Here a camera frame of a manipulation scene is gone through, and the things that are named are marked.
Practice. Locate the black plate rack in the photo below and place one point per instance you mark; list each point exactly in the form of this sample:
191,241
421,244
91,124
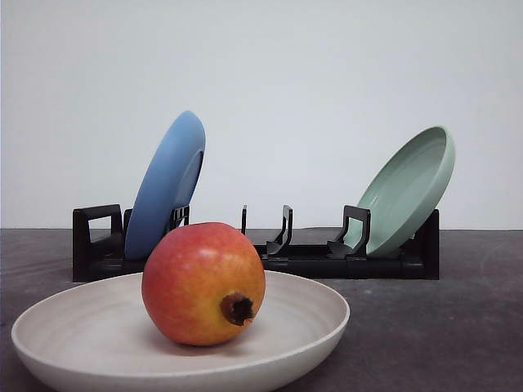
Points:
100,253

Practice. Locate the green plate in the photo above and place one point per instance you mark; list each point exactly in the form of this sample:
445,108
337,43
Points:
405,192

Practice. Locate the blue plate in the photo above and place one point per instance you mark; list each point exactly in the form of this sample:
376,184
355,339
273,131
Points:
167,183

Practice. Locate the red-orange pomegranate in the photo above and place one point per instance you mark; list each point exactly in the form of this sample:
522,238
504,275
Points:
203,284

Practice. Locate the white plate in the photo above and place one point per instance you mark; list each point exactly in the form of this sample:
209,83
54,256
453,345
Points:
99,335

